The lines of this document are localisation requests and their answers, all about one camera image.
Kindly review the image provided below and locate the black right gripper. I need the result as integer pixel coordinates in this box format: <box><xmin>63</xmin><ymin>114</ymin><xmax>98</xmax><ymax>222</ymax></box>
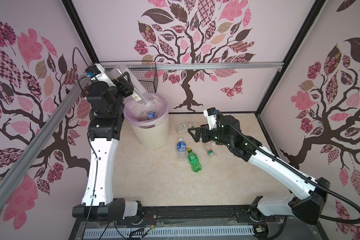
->
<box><xmin>187</xmin><ymin>122</ymin><xmax>232</xmax><ymax>149</ymax></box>

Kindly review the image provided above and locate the tall frosted clear bottle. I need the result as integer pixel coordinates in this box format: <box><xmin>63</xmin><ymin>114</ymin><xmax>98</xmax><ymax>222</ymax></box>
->
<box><xmin>110</xmin><ymin>64</ymin><xmax>159</xmax><ymax>113</ymax></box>

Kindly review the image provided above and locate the clear bottle green red label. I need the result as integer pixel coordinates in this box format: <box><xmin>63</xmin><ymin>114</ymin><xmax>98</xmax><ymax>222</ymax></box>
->
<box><xmin>201</xmin><ymin>142</ymin><xmax>217</xmax><ymax>159</ymax></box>

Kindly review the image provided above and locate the green soda bottle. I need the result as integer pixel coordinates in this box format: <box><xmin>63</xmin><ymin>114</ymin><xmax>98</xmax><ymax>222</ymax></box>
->
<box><xmin>187</xmin><ymin>148</ymin><xmax>202</xmax><ymax>173</ymax></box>

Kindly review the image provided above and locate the small water bottle blue label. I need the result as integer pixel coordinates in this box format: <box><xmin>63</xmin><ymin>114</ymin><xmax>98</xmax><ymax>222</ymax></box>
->
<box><xmin>177</xmin><ymin>138</ymin><xmax>188</xmax><ymax>162</ymax></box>

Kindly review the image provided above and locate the blue cap water bottle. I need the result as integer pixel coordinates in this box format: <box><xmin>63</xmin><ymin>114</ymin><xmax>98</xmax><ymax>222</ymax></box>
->
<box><xmin>142</xmin><ymin>111</ymin><xmax>158</xmax><ymax>121</ymax></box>

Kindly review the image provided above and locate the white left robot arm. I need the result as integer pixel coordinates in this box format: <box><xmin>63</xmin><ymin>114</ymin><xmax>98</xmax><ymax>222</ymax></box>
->
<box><xmin>72</xmin><ymin>72</ymin><xmax>141</xmax><ymax>221</ymax></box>

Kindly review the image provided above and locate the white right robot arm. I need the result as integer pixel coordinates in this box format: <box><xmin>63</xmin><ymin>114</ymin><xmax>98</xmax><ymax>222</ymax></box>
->
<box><xmin>188</xmin><ymin>116</ymin><xmax>330</xmax><ymax>225</ymax></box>

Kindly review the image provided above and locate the pink bin liner bag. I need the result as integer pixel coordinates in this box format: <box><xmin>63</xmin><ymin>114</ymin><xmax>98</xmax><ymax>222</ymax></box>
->
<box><xmin>124</xmin><ymin>94</ymin><xmax>169</xmax><ymax>129</ymax></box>

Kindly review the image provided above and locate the cream ribbed waste bin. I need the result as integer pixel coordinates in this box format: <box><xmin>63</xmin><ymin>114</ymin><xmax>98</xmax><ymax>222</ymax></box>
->
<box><xmin>128</xmin><ymin>115</ymin><xmax>170</xmax><ymax>149</ymax></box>

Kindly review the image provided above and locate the square clear bottle green label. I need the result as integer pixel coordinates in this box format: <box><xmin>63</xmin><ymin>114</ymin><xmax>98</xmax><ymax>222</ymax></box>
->
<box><xmin>175</xmin><ymin>122</ymin><xmax>197</xmax><ymax>135</ymax></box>

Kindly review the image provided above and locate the aluminium back rail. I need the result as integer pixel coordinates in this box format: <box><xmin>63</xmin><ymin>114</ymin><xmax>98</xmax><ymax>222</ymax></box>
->
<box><xmin>99</xmin><ymin>61</ymin><xmax>285</xmax><ymax>72</ymax></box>

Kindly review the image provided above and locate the aluminium rail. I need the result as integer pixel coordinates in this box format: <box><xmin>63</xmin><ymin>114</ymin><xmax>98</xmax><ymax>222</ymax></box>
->
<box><xmin>99</xmin><ymin>61</ymin><xmax>285</xmax><ymax>72</ymax></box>
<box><xmin>0</xmin><ymin>72</ymin><xmax>91</xmax><ymax>210</ymax></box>

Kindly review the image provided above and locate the black wire mesh basket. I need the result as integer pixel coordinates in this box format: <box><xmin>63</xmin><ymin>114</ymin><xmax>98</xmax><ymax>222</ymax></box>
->
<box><xmin>100</xmin><ymin>60</ymin><xmax>159</xmax><ymax>93</ymax></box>

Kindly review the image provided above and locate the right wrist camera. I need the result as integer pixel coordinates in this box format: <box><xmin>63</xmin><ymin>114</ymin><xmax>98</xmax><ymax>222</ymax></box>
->
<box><xmin>203</xmin><ymin>108</ymin><xmax>218</xmax><ymax>130</ymax></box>

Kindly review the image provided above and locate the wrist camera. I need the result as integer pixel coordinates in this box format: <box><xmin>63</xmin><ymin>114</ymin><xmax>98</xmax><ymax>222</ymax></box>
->
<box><xmin>85</xmin><ymin>63</ymin><xmax>115</xmax><ymax>87</ymax></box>
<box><xmin>203</xmin><ymin>108</ymin><xmax>218</xmax><ymax>130</ymax></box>

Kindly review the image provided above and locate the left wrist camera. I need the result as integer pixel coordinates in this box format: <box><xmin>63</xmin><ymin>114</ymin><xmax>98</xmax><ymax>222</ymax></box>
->
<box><xmin>85</xmin><ymin>63</ymin><xmax>115</xmax><ymax>87</ymax></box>

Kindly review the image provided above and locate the left camera black cable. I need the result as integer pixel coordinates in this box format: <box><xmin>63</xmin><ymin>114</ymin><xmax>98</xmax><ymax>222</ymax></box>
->
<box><xmin>71</xmin><ymin>47</ymin><xmax>91</xmax><ymax>80</ymax></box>

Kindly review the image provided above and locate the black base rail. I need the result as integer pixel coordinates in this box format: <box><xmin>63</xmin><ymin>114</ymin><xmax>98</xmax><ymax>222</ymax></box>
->
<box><xmin>69</xmin><ymin>205</ymin><xmax>327</xmax><ymax>240</ymax></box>

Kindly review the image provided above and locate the white slotted cable duct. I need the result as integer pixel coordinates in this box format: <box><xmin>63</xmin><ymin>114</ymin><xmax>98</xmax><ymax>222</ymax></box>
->
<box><xmin>78</xmin><ymin>226</ymin><xmax>255</xmax><ymax>240</ymax></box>

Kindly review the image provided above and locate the aluminium left rail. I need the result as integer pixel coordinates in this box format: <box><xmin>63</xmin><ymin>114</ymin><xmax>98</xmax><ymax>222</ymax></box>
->
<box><xmin>0</xmin><ymin>72</ymin><xmax>91</xmax><ymax>210</ymax></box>

